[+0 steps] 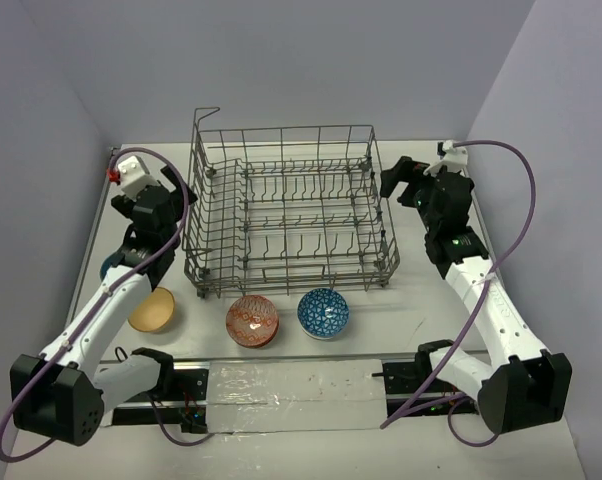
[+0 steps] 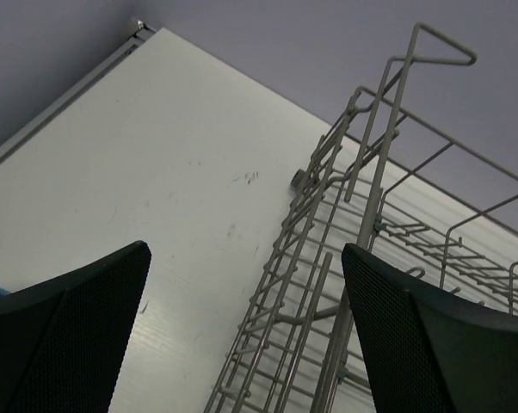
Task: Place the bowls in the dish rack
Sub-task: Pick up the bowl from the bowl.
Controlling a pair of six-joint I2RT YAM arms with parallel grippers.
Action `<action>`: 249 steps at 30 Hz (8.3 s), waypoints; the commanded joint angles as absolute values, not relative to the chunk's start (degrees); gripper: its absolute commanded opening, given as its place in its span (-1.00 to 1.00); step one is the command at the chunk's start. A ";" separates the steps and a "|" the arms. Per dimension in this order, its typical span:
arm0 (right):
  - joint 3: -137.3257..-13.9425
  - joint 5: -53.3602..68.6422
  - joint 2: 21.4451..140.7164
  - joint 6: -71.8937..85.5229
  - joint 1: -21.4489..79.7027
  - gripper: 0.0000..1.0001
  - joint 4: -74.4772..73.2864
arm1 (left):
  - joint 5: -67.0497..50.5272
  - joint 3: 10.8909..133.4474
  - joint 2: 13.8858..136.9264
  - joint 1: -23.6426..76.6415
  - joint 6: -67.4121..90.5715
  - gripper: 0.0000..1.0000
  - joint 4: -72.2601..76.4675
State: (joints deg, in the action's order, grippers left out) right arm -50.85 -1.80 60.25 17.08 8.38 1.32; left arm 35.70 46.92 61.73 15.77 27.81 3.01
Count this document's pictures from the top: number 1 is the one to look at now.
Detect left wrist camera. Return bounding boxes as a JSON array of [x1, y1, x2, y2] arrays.
[[107, 155, 157, 201]]

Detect grey wire dish rack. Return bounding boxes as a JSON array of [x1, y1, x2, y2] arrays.
[[183, 107, 400, 298]]

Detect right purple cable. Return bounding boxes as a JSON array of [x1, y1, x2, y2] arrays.
[[379, 140, 538, 447]]

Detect yellow bowl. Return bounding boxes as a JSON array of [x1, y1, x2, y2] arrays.
[[128, 287, 176, 333]]

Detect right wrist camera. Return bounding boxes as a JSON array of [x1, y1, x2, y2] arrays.
[[424, 140, 468, 176]]

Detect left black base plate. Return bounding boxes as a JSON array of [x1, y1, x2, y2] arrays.
[[111, 361, 210, 434]]

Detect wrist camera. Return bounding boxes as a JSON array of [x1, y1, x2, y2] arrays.
[[107, 155, 157, 201], [424, 140, 468, 176]]

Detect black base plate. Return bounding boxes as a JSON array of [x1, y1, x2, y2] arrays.
[[371, 361, 459, 417], [111, 361, 210, 434]]

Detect blue patterned bowl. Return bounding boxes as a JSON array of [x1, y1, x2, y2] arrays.
[[297, 288, 350, 340]]

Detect plain blue bowl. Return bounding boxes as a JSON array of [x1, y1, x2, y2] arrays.
[[99, 251, 124, 281]]

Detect red patterned bowl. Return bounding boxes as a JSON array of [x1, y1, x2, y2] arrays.
[[225, 295, 280, 348]]

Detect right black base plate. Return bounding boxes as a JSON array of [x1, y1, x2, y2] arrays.
[[371, 361, 459, 417]]

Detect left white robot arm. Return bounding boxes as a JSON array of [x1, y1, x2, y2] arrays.
[[2, 156, 196, 446]]

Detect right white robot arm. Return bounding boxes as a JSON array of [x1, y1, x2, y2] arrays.
[[380, 156, 572, 434]]

